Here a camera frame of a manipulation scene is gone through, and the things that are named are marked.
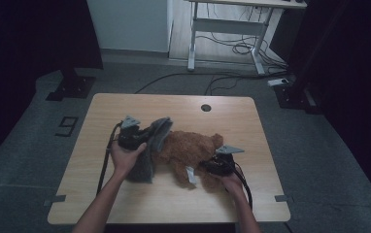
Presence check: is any white desk frame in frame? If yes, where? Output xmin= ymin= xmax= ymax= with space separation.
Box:
xmin=184 ymin=0 xmax=308 ymax=76

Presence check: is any person's left hand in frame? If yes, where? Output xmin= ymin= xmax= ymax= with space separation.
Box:
xmin=110 ymin=140 xmax=149 ymax=179

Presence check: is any grey plush garment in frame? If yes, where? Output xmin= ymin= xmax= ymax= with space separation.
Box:
xmin=126 ymin=116 xmax=174 ymax=184

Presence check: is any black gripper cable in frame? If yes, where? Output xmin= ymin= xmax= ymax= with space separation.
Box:
xmin=95 ymin=121 xmax=123 ymax=196
xmin=231 ymin=161 xmax=254 ymax=210

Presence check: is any dark curtain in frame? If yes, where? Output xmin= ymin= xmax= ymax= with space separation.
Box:
xmin=286 ymin=0 xmax=371 ymax=218
xmin=0 ymin=0 xmax=106 ymax=170

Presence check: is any grey tape strip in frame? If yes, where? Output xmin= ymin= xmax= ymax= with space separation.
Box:
xmin=43 ymin=194 xmax=67 ymax=208
xmin=274 ymin=193 xmax=295 ymax=204

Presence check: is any white power strip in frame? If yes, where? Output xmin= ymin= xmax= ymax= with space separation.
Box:
xmin=267 ymin=77 xmax=290 ymax=87

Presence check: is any black stand base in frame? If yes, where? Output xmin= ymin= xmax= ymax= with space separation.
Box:
xmin=273 ymin=82 xmax=322 ymax=115
xmin=45 ymin=67 xmax=97 ymax=102

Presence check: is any short black floor cable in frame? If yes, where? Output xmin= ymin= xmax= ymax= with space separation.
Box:
xmin=204 ymin=75 xmax=244 ymax=97

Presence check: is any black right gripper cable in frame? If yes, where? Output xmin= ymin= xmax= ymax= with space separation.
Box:
xmin=231 ymin=161 xmax=254 ymax=210

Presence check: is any long black floor cable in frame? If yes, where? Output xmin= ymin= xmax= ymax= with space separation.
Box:
xmin=134 ymin=71 xmax=288 ymax=95

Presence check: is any tangle of cables under desk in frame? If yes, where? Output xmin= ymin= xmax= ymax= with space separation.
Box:
xmin=195 ymin=31 xmax=288 ymax=71

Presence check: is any brown teddy bear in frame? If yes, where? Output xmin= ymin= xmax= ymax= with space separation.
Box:
xmin=154 ymin=130 xmax=227 ymax=192

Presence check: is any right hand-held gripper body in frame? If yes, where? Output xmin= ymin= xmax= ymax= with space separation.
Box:
xmin=205 ymin=145 xmax=246 ymax=178

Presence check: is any person's right hand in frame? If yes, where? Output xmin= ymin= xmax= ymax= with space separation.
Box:
xmin=218 ymin=172 xmax=245 ymax=195

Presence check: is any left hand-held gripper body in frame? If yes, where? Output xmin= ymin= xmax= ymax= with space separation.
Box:
xmin=117 ymin=115 xmax=150 ymax=151

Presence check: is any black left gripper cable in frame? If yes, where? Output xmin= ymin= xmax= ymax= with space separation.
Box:
xmin=95 ymin=121 xmax=123 ymax=196

